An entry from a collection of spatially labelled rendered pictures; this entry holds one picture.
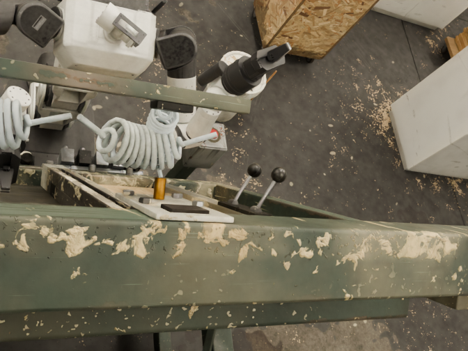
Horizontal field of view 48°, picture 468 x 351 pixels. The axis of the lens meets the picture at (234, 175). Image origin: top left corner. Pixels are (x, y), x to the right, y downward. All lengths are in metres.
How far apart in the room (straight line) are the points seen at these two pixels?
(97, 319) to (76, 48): 0.88
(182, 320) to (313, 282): 0.26
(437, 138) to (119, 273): 3.40
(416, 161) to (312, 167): 0.83
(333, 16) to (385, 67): 1.11
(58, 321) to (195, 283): 0.26
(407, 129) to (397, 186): 0.45
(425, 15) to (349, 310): 4.33
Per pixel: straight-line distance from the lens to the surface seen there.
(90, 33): 1.54
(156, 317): 0.86
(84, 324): 0.83
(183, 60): 1.60
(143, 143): 0.71
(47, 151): 2.64
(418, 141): 3.97
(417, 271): 0.83
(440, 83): 3.93
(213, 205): 1.38
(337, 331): 3.19
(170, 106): 0.67
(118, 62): 1.56
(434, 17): 5.26
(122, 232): 0.58
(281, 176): 1.23
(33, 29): 1.51
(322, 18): 3.59
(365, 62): 4.45
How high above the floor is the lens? 2.48
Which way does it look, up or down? 52 degrees down
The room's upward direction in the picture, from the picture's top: 47 degrees clockwise
